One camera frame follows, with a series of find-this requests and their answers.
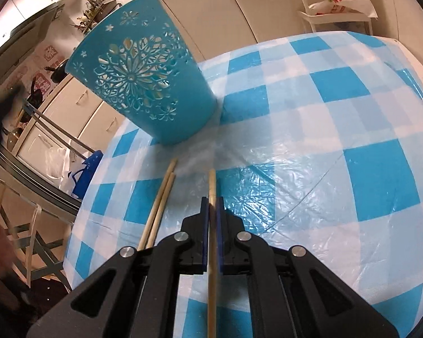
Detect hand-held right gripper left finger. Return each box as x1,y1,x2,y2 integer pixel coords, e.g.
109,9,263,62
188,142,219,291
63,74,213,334
26,197,210,338

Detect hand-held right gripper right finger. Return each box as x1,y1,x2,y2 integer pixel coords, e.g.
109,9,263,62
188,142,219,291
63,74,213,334
215,197,399,338

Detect wooden chopstick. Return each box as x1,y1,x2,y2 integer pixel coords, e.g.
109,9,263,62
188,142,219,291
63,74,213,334
138,158,179,249
146,172,177,249
207,168,218,338

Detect teal cutout utensil holder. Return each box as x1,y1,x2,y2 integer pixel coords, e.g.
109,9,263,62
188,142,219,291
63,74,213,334
65,0,219,146

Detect black kettle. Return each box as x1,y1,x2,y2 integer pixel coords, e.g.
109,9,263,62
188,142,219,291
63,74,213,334
26,80,43,109

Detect white plastic bag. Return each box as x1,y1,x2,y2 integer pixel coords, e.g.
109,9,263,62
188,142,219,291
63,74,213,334
44,144,75,191

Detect black wok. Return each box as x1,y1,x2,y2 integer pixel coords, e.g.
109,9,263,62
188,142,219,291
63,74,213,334
43,59,72,82

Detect steel range hood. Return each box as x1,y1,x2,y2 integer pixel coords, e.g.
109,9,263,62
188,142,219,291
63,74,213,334
0,3,66,75

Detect blue shopping bag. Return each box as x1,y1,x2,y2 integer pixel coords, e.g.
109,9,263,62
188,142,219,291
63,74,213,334
69,150,103,200

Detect white folding rack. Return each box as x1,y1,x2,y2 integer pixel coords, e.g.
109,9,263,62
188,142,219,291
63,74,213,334
0,176,82,291

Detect blue white checkered tablecloth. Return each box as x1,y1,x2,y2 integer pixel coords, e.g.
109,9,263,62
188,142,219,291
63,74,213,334
65,30,423,338

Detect white rolling cart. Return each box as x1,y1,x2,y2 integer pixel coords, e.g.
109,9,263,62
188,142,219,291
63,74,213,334
298,0,378,33

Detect white bag with red print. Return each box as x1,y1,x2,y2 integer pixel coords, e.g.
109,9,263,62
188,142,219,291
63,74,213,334
308,0,378,19

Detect pink wall stickers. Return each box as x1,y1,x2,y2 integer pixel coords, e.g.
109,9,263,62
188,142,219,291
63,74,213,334
31,43,58,94

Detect wall utensil rack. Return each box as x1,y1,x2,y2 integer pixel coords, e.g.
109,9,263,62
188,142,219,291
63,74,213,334
70,0,121,35

